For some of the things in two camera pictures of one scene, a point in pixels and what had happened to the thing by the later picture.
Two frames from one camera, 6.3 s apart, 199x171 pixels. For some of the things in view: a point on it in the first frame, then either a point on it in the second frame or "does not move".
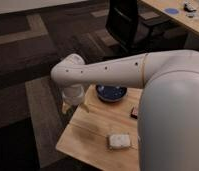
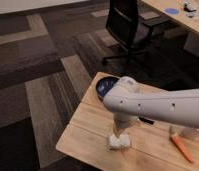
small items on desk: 190,9 does not move
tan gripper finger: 65,107 -> 117,131
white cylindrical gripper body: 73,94 -> 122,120
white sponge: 119,141 does not move
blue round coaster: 172,11 does not move
